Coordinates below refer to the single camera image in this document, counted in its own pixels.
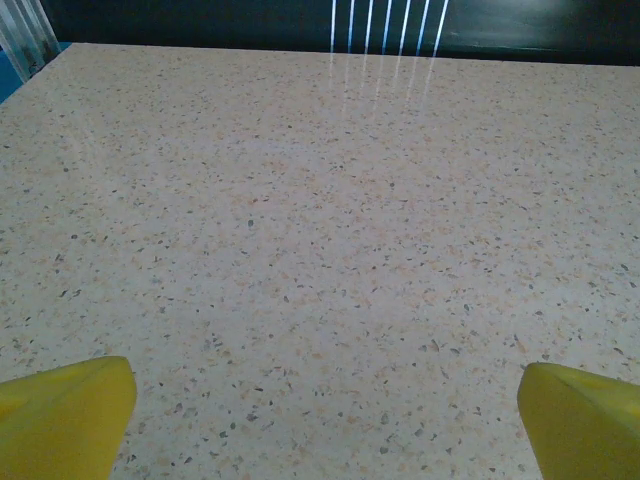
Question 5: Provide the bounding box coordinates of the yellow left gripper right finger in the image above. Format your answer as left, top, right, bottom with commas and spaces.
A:
516, 361, 640, 480

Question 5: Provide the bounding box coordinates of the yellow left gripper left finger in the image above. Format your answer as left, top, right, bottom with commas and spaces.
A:
0, 355, 138, 480

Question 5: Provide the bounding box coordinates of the aluminium frame post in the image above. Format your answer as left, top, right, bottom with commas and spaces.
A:
0, 0, 63, 82

